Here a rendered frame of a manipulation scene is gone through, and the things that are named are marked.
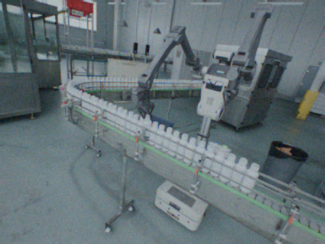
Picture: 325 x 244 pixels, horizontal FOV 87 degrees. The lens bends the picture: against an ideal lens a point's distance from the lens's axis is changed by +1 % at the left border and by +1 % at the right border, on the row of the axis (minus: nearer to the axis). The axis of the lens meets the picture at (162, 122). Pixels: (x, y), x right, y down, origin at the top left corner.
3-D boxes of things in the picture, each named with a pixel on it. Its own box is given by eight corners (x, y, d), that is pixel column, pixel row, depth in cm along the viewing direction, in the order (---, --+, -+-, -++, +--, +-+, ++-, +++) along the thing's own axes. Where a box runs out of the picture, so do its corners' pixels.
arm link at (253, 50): (276, 5, 106) (258, 5, 111) (274, 3, 96) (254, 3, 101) (254, 77, 129) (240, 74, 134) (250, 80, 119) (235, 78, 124)
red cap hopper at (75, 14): (70, 81, 661) (65, -5, 554) (66, 78, 711) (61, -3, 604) (94, 82, 717) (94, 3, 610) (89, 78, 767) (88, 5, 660)
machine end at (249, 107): (228, 110, 623) (247, 51, 547) (264, 124, 532) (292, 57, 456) (199, 115, 526) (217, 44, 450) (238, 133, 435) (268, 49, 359)
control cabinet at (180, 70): (180, 92, 795) (189, 47, 722) (188, 95, 760) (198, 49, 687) (167, 92, 746) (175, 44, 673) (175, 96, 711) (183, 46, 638)
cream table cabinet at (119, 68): (136, 96, 617) (139, 61, 572) (145, 101, 573) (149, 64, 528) (106, 96, 550) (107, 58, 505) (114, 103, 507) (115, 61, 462)
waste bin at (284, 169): (253, 184, 258) (270, 147, 233) (257, 170, 293) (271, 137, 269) (289, 200, 236) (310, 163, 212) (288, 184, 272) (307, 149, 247)
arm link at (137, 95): (152, 79, 102) (141, 76, 106) (139, 86, 94) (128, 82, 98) (152, 98, 109) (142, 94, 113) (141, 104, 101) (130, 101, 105)
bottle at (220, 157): (215, 178, 99) (223, 154, 93) (207, 172, 103) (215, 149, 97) (221, 175, 103) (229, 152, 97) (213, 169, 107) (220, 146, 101)
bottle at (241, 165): (229, 178, 101) (239, 155, 95) (240, 182, 99) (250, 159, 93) (228, 184, 96) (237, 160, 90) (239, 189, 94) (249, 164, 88)
